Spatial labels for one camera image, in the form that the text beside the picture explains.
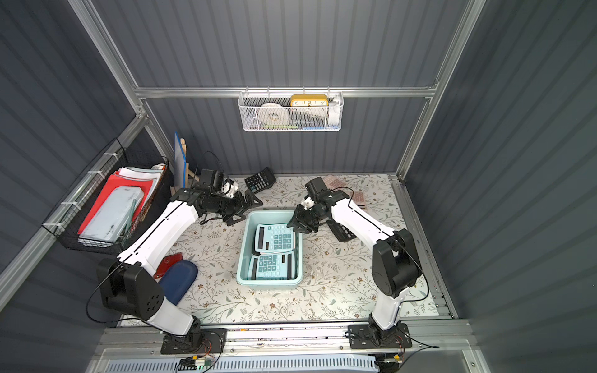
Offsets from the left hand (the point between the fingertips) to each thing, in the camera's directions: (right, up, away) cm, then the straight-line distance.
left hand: (256, 210), depth 81 cm
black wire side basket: (-42, +3, -11) cm, 43 cm away
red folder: (-47, +10, -4) cm, 48 cm away
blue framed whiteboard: (-36, +19, +16) cm, 43 cm away
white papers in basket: (-35, +13, -1) cm, 38 cm away
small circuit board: (-13, -45, -11) cm, 48 cm away
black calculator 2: (+32, -11, +15) cm, 37 cm away
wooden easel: (-26, +14, +4) cm, 30 cm away
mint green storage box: (-4, -14, +1) cm, 14 cm away
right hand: (+13, -5, +3) cm, 14 cm away
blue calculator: (+5, -11, +8) cm, 14 cm away
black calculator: (-5, +13, +36) cm, 38 cm away
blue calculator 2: (+5, -20, +2) cm, 21 cm away
